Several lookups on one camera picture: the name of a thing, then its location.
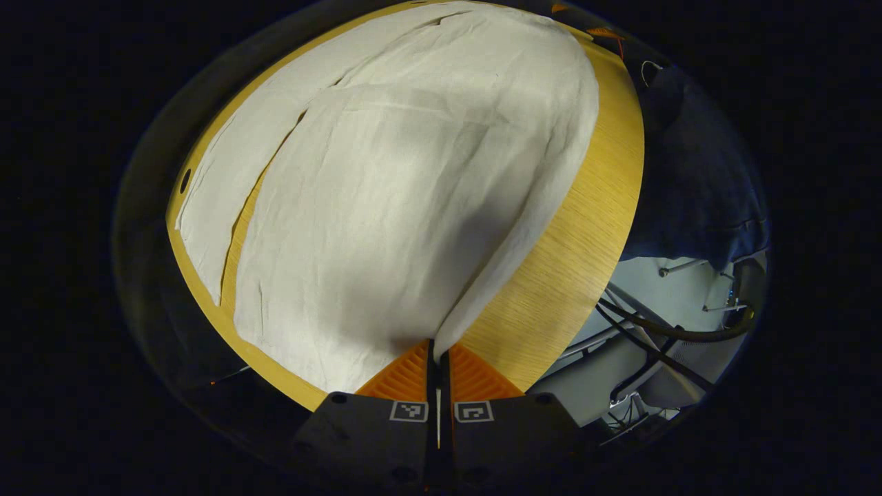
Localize thick black cable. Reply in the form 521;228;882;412
598;298;756;344

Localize white jeans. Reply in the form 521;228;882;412
174;0;600;395

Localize grey metal frame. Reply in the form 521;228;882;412
534;276;748;435

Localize person's dark blue shirt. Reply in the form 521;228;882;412
620;63;770;271

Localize thin black cable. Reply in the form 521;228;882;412
595;305;716;393

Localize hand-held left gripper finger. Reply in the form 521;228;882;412
440;342;602;495
286;338;440;494

